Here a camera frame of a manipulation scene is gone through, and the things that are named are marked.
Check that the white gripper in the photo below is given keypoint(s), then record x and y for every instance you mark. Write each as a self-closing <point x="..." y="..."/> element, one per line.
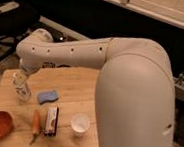
<point x="27" y="67"/>

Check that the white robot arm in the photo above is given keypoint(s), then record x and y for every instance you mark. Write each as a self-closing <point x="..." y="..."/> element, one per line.
<point x="135" y="94"/>

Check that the clear plastic bottle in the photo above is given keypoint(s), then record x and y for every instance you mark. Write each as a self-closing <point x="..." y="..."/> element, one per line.
<point x="21" y="86"/>

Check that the blue sponge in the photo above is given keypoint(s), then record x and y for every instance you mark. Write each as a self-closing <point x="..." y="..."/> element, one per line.
<point x="47" y="96"/>

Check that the black office chair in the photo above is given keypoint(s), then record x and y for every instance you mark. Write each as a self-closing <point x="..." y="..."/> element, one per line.
<point x="13" y="27"/>

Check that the orange carrot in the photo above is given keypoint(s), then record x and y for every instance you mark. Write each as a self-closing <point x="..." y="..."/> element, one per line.
<point x="36" y="126"/>

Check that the white paper cup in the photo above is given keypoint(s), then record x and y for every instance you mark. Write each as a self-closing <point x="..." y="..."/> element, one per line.
<point x="80" y="124"/>

